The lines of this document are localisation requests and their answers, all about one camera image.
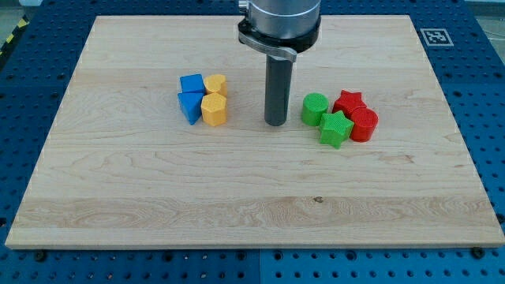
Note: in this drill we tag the black flange with metal clamp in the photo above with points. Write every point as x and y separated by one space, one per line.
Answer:
286 49

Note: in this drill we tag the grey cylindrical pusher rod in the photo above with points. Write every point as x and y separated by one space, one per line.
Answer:
277 90

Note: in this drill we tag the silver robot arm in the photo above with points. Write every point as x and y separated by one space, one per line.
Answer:
279 29

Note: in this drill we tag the red star block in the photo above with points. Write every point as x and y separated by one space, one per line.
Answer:
348 102

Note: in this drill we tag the green star block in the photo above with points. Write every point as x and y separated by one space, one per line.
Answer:
335 128

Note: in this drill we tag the green cylinder block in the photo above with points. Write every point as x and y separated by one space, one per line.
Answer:
314 106

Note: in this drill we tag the yellow heart block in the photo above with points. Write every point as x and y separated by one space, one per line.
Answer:
215 83

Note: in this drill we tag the yellow hexagon block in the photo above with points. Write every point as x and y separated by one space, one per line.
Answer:
214 109

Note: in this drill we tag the blue cube block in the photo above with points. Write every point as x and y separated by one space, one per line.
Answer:
192 83

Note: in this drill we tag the blue triangle block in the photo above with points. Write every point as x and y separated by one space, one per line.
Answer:
190 104

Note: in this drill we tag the red cylinder block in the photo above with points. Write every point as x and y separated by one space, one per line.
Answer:
365 121

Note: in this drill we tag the white fiducial marker tag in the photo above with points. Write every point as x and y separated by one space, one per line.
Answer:
436 37

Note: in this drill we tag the wooden board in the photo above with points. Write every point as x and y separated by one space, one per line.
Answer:
122 168

